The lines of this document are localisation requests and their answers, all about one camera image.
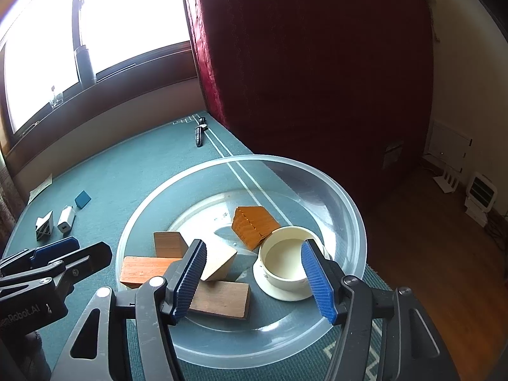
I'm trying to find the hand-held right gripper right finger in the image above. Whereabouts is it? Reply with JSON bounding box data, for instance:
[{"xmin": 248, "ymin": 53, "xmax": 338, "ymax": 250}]
[{"xmin": 300, "ymin": 238, "xmax": 461, "ymax": 381}]

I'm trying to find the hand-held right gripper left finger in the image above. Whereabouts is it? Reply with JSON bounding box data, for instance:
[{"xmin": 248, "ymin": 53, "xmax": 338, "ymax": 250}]
[{"xmin": 50, "ymin": 239, "xmax": 209, "ymax": 381}]

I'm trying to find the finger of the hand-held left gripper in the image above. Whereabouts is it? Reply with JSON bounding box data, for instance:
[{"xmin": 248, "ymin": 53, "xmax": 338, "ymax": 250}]
[
  {"xmin": 0, "ymin": 237, "xmax": 80, "ymax": 277},
  {"xmin": 50, "ymin": 241, "xmax": 113, "ymax": 297}
]

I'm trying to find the white textured striped triangular block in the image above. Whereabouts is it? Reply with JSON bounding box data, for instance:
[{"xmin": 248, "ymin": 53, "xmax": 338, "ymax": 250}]
[{"xmin": 35, "ymin": 211, "xmax": 55, "ymax": 241}]

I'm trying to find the white charger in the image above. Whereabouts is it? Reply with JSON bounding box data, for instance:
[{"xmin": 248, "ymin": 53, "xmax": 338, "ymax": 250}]
[{"xmin": 57, "ymin": 205, "xmax": 76, "ymax": 234}]

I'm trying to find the cream wedge block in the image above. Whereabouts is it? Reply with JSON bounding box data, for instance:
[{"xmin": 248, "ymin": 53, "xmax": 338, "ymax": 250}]
[{"xmin": 200, "ymin": 242, "xmax": 238, "ymax": 282}]

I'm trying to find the curved brown wooden block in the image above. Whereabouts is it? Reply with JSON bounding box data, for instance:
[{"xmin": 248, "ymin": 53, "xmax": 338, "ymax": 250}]
[{"xmin": 186, "ymin": 280, "xmax": 252, "ymax": 321}]

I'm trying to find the white plastic cap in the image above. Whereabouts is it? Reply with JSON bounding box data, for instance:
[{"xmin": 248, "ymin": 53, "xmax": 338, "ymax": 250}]
[{"xmin": 253, "ymin": 225, "xmax": 330, "ymax": 301}]

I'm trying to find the light wood wedge block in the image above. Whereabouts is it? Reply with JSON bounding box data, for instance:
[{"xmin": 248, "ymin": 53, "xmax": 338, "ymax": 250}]
[{"xmin": 153, "ymin": 231, "xmax": 189, "ymax": 259}]

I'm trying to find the orange-brown wooden triangular block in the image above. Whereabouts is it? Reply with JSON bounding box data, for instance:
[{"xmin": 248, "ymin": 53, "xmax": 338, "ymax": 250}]
[{"xmin": 120, "ymin": 256, "xmax": 183, "ymax": 290}]

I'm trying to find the small orange striped block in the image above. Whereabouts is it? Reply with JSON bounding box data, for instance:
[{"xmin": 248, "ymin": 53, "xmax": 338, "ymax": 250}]
[{"xmin": 231, "ymin": 205, "xmax": 282, "ymax": 251}]

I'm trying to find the clear plastic bowl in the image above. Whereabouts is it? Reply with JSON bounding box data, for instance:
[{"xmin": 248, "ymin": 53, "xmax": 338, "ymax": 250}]
[{"xmin": 115, "ymin": 154, "xmax": 366, "ymax": 370}]

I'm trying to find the paper sheet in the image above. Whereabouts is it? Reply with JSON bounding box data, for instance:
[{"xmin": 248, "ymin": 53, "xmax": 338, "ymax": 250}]
[{"xmin": 28, "ymin": 173, "xmax": 53, "ymax": 203}]

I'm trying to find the beige patterned curtain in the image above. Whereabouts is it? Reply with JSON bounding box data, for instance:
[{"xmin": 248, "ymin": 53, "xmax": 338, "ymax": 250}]
[{"xmin": 0, "ymin": 155, "xmax": 17, "ymax": 255}]

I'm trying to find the teal table cloth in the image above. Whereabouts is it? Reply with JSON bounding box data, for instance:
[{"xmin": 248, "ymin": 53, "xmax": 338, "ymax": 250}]
[{"xmin": 0, "ymin": 111, "xmax": 393, "ymax": 381}]

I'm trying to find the black wristwatch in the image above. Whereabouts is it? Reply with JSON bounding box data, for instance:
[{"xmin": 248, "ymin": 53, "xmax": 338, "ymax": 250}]
[{"xmin": 194, "ymin": 116, "xmax": 209, "ymax": 148}]

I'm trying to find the wooden framed window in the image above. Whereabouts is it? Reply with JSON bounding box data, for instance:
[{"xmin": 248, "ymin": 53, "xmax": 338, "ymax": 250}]
[{"xmin": 0, "ymin": 0, "xmax": 199, "ymax": 167}]

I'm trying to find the dark cylindrical bottle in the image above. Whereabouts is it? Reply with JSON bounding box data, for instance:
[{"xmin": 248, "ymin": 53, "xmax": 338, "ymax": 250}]
[{"xmin": 75, "ymin": 45, "xmax": 97, "ymax": 87}]

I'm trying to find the white space heater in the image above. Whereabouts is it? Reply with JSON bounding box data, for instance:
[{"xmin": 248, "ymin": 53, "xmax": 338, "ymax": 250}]
[{"xmin": 464, "ymin": 172, "xmax": 498, "ymax": 217}]

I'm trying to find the red quilted curtain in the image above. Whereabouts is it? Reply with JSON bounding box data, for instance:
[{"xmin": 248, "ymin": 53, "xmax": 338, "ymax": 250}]
[{"xmin": 180, "ymin": 0, "xmax": 435, "ymax": 215}]

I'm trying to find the white wall panel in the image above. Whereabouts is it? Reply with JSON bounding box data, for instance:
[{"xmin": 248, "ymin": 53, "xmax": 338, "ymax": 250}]
[{"xmin": 423, "ymin": 121, "xmax": 473, "ymax": 173}]

